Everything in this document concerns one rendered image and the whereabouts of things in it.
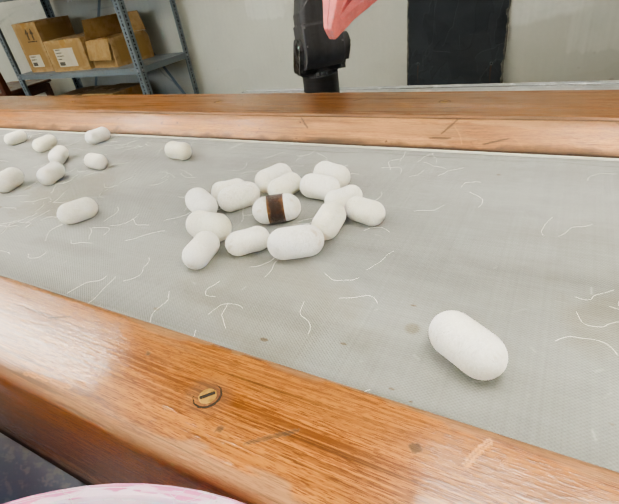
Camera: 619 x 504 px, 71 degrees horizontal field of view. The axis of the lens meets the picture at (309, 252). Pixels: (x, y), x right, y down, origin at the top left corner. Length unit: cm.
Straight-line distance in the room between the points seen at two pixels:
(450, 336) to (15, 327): 22
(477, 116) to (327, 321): 28
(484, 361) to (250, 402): 10
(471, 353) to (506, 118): 29
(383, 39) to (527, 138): 205
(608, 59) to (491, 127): 194
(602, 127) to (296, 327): 31
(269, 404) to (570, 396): 12
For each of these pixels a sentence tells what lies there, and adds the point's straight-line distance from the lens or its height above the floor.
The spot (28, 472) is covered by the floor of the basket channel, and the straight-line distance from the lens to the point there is 34.
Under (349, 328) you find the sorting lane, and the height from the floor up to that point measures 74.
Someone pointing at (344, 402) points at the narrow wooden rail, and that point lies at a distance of 17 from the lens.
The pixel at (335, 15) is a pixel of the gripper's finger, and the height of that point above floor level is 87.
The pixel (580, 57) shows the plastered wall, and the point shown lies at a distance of 236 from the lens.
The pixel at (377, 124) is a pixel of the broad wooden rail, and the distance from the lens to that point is 47.
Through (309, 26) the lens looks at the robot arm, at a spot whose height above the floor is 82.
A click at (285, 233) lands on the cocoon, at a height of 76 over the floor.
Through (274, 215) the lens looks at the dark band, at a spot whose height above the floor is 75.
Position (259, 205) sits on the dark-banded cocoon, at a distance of 33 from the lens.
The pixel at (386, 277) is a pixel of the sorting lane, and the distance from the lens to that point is 27.
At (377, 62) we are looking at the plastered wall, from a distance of 248.
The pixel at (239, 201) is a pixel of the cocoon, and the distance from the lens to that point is 36.
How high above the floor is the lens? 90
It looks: 33 degrees down
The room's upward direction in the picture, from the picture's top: 9 degrees counter-clockwise
